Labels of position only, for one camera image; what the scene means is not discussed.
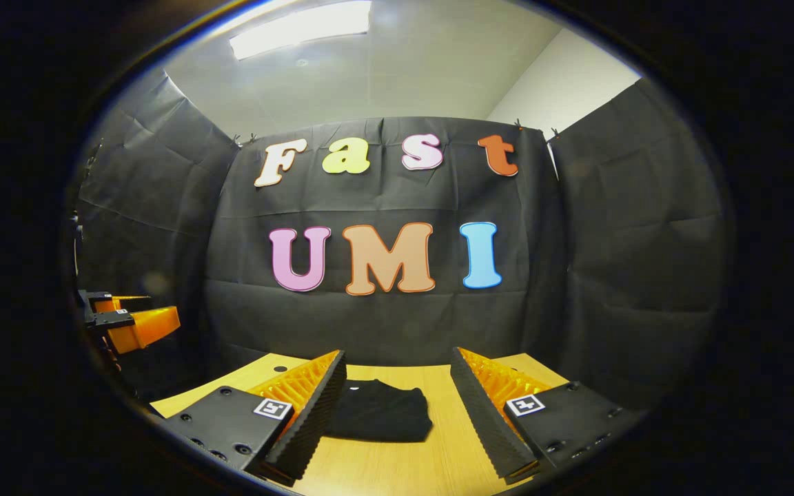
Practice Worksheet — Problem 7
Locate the black shirt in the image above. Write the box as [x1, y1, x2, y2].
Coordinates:
[325, 379, 434, 443]

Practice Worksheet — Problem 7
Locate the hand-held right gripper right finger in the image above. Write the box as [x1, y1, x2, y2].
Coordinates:
[449, 347, 646, 481]

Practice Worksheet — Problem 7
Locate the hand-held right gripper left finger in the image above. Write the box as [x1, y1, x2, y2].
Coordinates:
[152, 349, 347, 483]

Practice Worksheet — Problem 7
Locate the ceiling light panel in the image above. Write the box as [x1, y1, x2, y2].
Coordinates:
[230, 0, 372, 61]

